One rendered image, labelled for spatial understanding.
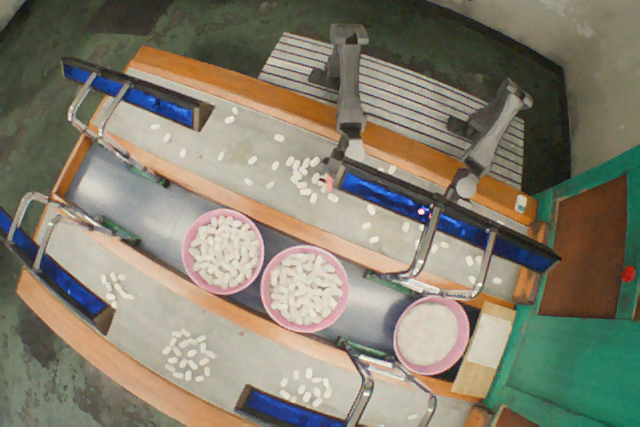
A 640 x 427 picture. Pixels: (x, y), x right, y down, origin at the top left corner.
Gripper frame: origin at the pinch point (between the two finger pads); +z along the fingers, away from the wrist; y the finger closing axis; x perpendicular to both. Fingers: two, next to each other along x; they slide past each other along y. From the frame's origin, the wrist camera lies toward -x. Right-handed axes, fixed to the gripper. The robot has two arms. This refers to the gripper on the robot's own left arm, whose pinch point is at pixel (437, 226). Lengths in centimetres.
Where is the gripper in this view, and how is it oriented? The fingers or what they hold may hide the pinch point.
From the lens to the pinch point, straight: 100.2
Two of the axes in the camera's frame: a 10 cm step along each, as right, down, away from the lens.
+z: -3.3, 8.5, 4.0
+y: 9.2, 3.8, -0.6
